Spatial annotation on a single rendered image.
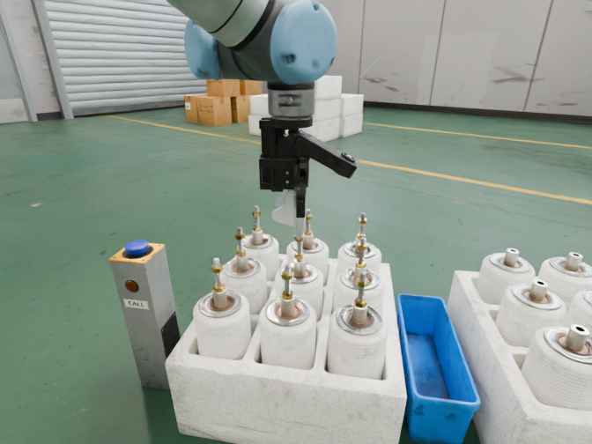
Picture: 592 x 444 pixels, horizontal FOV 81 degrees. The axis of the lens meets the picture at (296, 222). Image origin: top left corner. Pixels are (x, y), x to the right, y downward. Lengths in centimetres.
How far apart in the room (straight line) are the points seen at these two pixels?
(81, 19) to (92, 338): 491
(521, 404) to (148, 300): 63
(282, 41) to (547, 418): 59
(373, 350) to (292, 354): 13
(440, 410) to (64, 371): 79
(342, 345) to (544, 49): 508
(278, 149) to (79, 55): 507
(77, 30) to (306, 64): 529
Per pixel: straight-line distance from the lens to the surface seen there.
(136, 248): 69
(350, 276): 70
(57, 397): 95
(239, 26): 37
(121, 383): 91
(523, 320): 74
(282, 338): 58
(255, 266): 72
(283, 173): 58
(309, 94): 57
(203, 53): 48
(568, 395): 68
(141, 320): 75
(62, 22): 557
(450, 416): 73
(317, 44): 38
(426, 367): 90
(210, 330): 61
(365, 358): 59
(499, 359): 71
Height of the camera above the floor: 63
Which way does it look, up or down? 24 degrees down
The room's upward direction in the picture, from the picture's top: straight up
